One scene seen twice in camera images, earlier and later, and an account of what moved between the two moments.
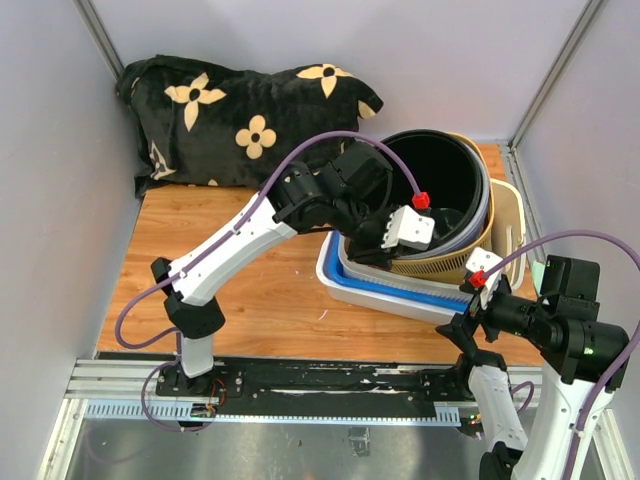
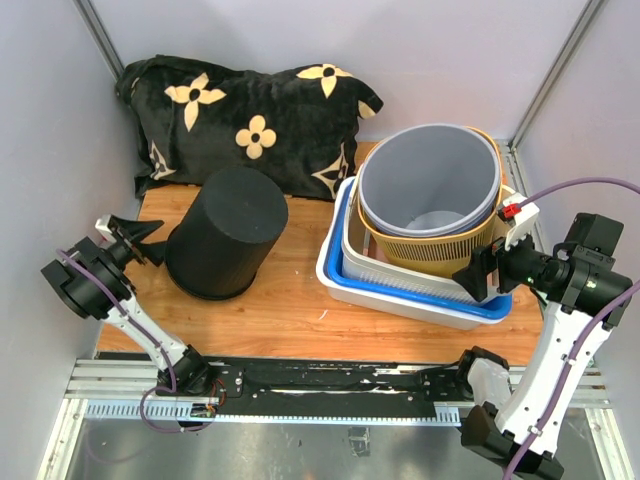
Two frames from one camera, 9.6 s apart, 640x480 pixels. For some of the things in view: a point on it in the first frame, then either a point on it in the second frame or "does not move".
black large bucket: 447,168 -> 236,217
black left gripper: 372,254 -> 138,231
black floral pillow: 202,122 does not move
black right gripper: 461,330 -> 485,258
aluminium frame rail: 99,37 does not move
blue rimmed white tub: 369,285 does not move
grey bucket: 478,234 -> 431,181
